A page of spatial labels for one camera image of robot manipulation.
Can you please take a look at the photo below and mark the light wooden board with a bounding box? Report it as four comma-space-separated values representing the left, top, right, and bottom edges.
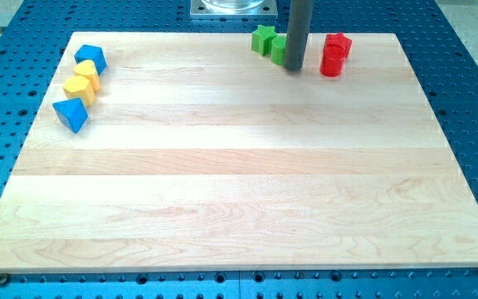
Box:
0, 32, 478, 274

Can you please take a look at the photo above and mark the green cylinder block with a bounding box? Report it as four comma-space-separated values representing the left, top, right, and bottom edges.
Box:
271, 36, 286, 66

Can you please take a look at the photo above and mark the green star block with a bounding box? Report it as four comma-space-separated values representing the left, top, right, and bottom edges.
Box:
251, 25, 277, 56

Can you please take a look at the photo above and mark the red cylinder block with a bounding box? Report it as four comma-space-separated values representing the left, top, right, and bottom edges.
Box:
319, 46, 346, 77

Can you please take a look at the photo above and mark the red star block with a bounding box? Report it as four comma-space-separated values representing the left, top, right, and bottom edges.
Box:
323, 32, 352, 59

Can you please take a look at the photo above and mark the gray cylindrical pusher rod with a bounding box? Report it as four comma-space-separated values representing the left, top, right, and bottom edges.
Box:
284, 0, 314, 72

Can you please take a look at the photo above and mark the blue triangle block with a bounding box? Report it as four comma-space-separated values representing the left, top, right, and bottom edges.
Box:
52, 98, 88, 134

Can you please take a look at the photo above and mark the yellow heart block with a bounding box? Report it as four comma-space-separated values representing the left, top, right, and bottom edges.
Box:
73, 60, 100, 91

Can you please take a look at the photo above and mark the yellow hexagon block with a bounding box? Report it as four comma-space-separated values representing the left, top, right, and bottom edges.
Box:
63, 76, 95, 107

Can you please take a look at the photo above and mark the blue cube block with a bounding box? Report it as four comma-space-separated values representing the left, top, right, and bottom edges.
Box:
74, 44, 107, 75

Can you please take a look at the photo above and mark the left board stop screw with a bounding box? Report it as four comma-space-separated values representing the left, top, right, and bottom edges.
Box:
0, 273, 11, 287

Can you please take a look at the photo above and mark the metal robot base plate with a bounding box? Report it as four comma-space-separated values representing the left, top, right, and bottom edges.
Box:
189, 0, 278, 18

